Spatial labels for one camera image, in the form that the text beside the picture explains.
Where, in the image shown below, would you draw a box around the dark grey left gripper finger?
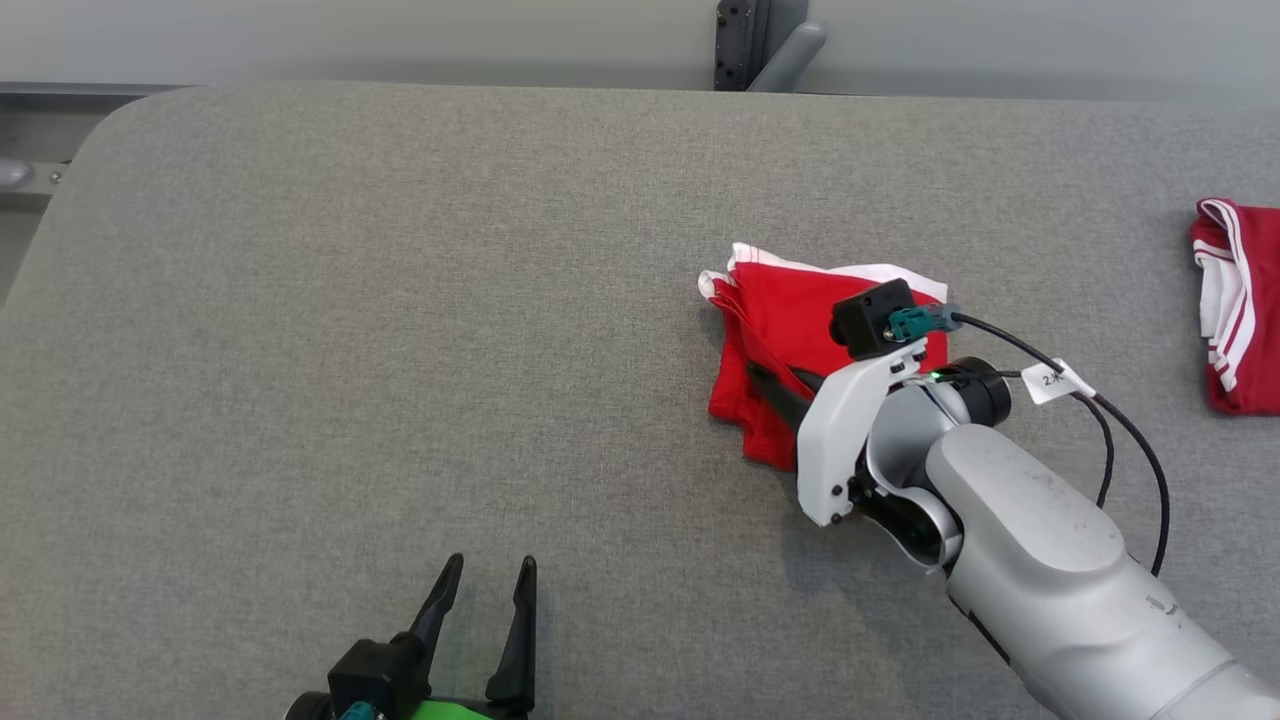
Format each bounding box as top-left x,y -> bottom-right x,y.
410,553 -> 466,667
485,556 -> 540,714

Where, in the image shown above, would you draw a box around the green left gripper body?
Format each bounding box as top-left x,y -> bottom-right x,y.
405,697 -> 523,720

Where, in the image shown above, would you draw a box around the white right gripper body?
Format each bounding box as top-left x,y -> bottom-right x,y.
795,340 -> 930,529

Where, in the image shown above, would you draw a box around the red shorts with white stripe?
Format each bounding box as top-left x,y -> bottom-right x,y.
698,242 -> 951,472

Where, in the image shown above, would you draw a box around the red basketball jersey number 23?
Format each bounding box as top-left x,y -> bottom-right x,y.
1190,198 -> 1280,417

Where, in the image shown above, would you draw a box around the grey fabric sofa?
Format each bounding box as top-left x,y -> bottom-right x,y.
0,82 -> 1280,720

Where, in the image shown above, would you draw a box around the black right cable teal plug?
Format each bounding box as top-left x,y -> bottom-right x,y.
887,303 -> 1172,578

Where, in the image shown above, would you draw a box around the white right cable label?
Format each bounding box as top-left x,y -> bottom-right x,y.
1020,357 -> 1097,407

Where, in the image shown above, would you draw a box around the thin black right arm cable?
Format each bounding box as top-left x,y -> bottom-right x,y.
985,368 -> 1117,508

